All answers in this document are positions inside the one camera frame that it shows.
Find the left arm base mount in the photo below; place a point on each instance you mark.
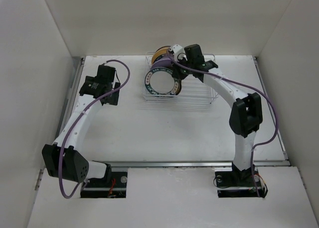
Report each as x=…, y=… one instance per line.
x=113, y=188

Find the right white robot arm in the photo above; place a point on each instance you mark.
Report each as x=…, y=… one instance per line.
x=246, y=109

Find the white plate green rim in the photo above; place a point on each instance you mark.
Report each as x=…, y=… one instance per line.
x=159, y=81

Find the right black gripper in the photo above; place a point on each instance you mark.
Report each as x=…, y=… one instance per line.
x=177, y=73

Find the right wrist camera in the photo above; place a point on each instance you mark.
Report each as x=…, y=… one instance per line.
x=177, y=51

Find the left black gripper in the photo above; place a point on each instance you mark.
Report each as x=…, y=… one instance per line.
x=112, y=100

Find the aluminium front rail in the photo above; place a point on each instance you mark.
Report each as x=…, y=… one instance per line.
x=176, y=164

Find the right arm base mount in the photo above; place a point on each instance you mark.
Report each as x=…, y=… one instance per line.
x=232, y=183

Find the lilac plastic plate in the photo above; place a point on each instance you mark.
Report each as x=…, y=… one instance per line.
x=164, y=62

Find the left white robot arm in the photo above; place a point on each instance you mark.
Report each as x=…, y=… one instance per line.
x=75, y=167

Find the amber patterned plate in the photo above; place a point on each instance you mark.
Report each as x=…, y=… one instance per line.
x=160, y=53

